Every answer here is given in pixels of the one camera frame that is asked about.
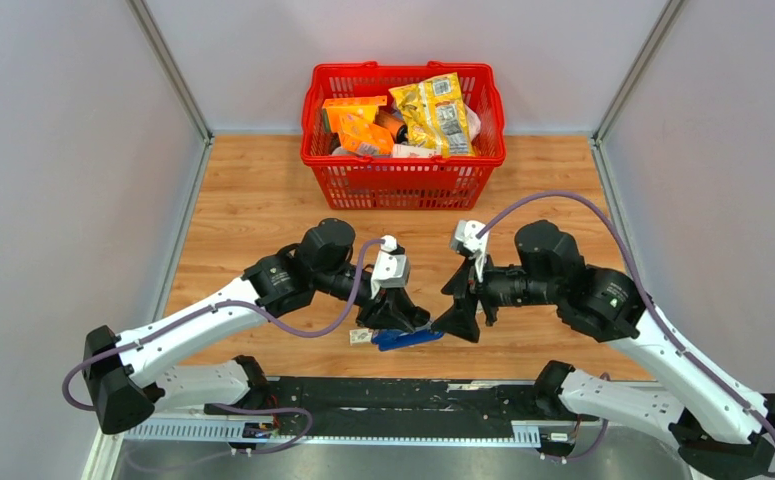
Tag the white slotted cable duct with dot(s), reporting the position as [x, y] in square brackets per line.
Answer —
[234, 430]

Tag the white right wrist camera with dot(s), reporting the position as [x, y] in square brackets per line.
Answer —
[467, 242]

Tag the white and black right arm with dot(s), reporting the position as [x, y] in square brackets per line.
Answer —
[716, 425]

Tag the blue and black stapler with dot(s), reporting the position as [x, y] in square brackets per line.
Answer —
[386, 340]

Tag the red plastic shopping basket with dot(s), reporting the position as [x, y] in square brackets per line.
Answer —
[386, 183]

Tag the orange snack packet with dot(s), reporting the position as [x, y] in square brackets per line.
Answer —
[366, 139]

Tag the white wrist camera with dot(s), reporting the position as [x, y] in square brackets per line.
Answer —
[467, 242]
[391, 269]

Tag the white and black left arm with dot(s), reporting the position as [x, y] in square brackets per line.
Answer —
[306, 289]

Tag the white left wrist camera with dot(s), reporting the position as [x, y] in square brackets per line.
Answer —
[391, 269]

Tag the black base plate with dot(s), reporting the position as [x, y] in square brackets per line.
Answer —
[406, 406]

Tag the white staple box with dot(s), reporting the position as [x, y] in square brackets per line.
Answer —
[360, 336]

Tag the aluminium frame rail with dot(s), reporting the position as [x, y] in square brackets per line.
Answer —
[158, 44]

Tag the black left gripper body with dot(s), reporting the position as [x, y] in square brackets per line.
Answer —
[370, 313]

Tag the yellow snack bag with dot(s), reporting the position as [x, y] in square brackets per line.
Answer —
[435, 115]

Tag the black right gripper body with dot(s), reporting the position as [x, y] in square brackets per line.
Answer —
[471, 284]

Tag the orange carton box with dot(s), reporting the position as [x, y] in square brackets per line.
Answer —
[364, 107]

